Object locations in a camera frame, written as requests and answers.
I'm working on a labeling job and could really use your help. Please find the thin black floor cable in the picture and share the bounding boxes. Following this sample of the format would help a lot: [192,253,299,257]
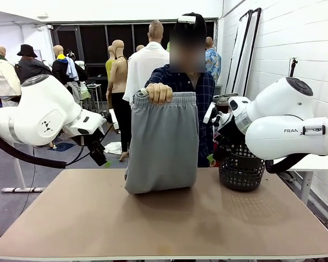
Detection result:
[21,147,37,216]

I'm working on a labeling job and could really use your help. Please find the person's right hand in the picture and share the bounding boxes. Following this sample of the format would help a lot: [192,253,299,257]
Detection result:
[145,82,173,105]

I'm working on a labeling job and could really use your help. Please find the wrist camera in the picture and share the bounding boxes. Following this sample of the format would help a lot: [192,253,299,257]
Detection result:
[203,105,218,125]
[109,110,120,132]

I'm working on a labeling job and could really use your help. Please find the black plastic laundry basket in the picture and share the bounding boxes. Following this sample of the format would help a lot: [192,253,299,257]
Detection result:
[218,141,266,192]

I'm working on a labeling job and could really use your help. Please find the mannequin in floral shirt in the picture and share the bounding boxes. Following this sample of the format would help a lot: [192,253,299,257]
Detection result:
[204,37,222,86]

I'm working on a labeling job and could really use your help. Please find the grey flat device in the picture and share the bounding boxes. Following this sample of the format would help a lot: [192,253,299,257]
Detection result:
[213,92,240,100]

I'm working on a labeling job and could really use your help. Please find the black cap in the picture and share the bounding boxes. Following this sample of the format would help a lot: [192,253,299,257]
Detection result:
[174,12,208,41]

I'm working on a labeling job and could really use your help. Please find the white floor cloth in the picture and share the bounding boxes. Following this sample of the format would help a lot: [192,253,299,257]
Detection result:
[103,141,124,156]

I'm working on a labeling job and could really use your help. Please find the mannequin in white shirt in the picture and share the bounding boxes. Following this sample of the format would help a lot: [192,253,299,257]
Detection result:
[122,19,170,110]

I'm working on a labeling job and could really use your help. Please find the black tripod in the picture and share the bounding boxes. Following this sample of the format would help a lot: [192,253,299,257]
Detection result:
[289,56,298,79]

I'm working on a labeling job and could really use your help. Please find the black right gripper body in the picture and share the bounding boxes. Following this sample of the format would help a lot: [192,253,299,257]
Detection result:
[214,122,246,159]

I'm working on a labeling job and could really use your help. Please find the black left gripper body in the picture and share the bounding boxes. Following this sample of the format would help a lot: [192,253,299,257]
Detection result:
[89,141,108,167]

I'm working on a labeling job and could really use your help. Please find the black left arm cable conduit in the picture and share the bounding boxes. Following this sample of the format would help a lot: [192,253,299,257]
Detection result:
[0,132,68,169]

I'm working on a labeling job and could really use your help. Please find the blue floor mat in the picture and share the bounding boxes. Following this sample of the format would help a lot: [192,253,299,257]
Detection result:
[54,141,74,151]

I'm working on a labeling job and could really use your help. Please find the person in plaid shirt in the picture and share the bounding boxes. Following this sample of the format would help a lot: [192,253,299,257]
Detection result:
[144,12,216,168]

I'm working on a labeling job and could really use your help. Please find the grey training pants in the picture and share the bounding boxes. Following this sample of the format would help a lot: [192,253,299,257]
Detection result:
[124,88,200,194]

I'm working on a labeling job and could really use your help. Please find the white side table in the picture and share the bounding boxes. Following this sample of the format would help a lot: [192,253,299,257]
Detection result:
[273,154,328,205]

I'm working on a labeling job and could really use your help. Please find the white metal stand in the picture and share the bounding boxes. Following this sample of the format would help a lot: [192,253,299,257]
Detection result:
[1,143,46,193]

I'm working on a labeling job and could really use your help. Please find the mannequin in yellow top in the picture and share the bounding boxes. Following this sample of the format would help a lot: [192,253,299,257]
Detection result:
[106,45,117,81]

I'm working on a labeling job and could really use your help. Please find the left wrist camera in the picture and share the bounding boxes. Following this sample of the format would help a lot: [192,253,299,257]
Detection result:
[109,110,120,132]

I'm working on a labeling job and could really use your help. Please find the glass jar red liquid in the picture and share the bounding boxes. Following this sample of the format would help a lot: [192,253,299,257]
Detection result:
[216,98,232,112]

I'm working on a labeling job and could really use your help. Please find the mannequin with black hat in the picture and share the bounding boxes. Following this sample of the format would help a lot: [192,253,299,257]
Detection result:
[15,44,54,84]

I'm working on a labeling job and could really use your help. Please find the black framed white panel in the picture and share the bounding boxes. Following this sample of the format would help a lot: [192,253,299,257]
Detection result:
[225,9,254,95]
[232,7,262,96]

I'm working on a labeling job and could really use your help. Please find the mannequin with grey hoodie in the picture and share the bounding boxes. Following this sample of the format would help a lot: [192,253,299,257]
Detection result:
[65,81,83,106]

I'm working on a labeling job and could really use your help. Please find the bare tan mannequin black trousers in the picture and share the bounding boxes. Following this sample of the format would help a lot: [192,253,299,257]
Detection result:
[106,39,132,162]

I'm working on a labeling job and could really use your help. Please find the mannequin in cream jacket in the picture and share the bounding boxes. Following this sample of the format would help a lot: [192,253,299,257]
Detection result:
[0,45,22,107]

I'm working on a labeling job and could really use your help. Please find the person's right forearm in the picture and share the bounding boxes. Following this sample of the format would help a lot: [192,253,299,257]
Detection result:
[144,68,169,88]

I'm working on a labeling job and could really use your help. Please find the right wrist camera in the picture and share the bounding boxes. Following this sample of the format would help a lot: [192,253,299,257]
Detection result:
[203,105,218,125]

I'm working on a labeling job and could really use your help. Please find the mannequin in black jacket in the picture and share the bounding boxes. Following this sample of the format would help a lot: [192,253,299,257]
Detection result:
[51,45,88,87]

